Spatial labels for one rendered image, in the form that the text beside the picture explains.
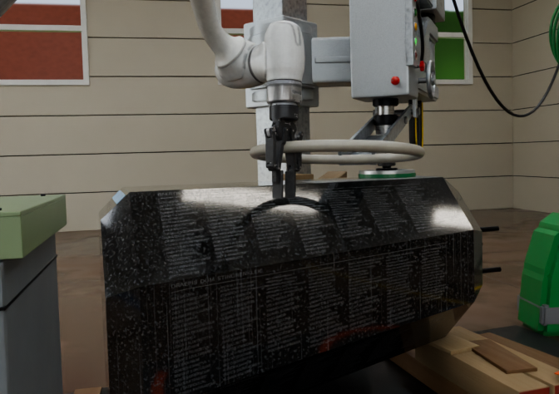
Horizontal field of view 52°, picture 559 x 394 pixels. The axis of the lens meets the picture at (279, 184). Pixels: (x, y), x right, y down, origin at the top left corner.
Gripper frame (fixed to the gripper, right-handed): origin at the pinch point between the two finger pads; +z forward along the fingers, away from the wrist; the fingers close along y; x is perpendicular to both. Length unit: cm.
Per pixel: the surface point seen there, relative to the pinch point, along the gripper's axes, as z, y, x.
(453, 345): 57, 89, -9
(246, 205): 5.7, 19.3, 29.7
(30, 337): 23, -71, -8
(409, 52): -49, 75, 2
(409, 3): -66, 74, 1
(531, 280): 45, 190, -9
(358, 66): -46, 71, 20
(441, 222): 12, 72, -12
